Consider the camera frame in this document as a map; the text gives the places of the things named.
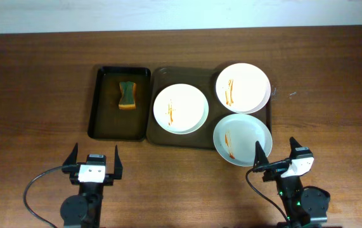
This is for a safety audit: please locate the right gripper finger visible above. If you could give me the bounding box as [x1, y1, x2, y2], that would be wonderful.
[252, 141, 269, 172]
[289, 137, 302, 158]

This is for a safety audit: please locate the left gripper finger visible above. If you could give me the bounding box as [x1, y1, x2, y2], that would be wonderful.
[113, 146, 123, 180]
[61, 143, 79, 174]

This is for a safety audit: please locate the grey white plate bottom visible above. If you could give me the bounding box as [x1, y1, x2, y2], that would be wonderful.
[213, 114, 273, 167]

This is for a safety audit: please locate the white pink plate top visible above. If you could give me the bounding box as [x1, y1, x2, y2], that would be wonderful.
[215, 63, 271, 114]

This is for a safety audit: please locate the orange green sponge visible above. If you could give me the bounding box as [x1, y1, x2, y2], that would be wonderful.
[119, 81, 136, 110]

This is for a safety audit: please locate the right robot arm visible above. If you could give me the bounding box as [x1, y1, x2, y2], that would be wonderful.
[245, 137, 330, 228]

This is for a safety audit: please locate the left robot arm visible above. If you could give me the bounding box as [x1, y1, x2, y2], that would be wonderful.
[60, 145, 123, 228]

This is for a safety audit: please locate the black water tray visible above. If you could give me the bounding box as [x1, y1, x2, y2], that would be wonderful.
[87, 66, 151, 141]

